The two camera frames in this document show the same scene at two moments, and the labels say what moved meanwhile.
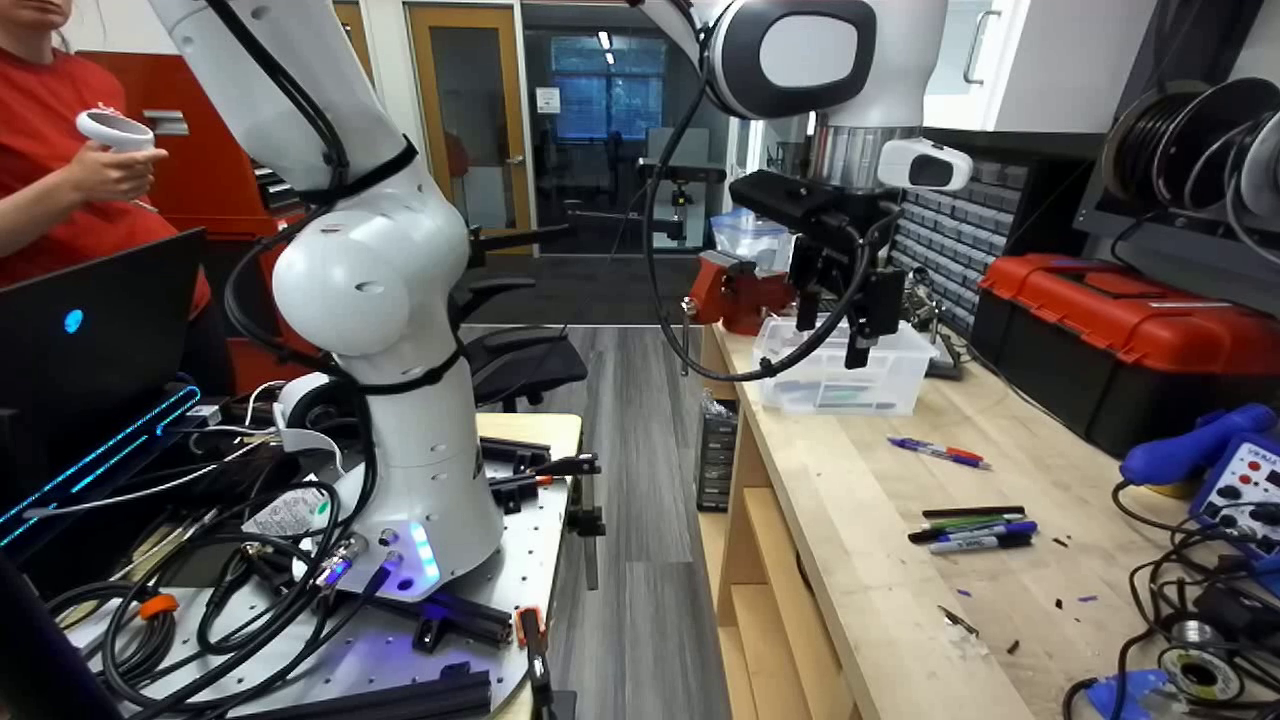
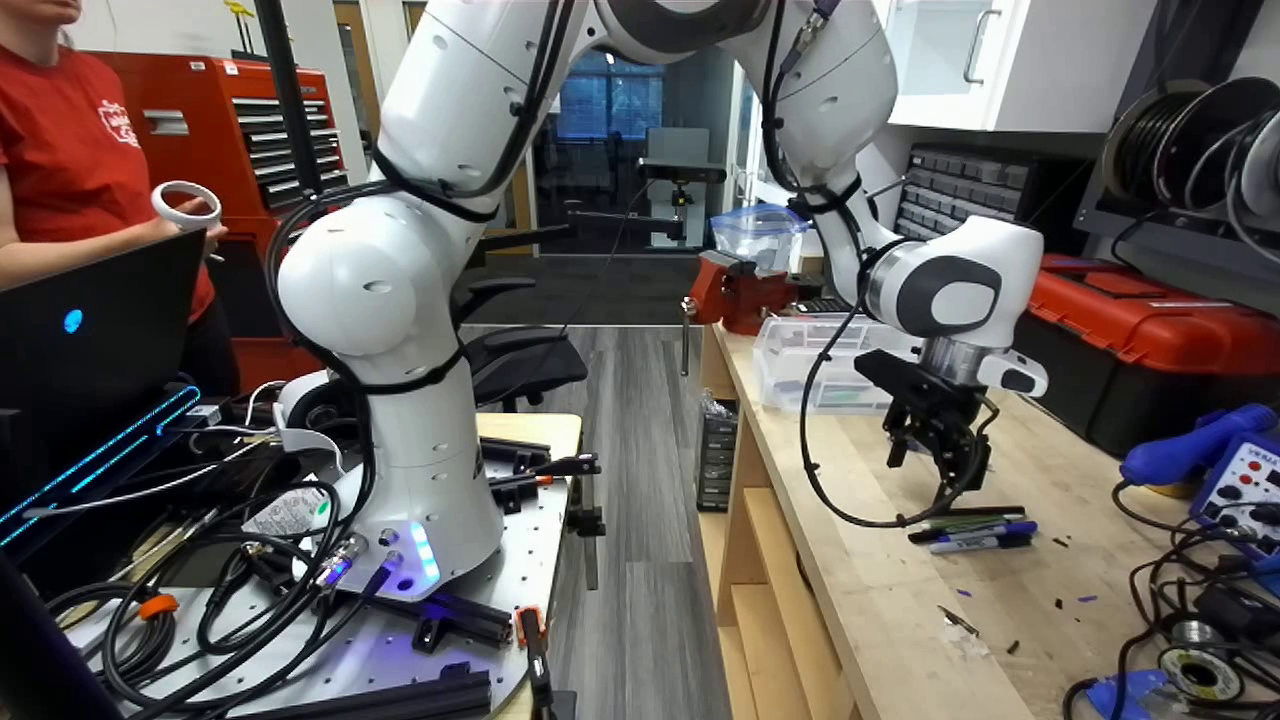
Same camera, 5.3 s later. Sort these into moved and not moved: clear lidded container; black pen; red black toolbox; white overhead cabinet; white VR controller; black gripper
Moved: white VR controller; black gripper
Not moved: black pen; white overhead cabinet; red black toolbox; clear lidded container
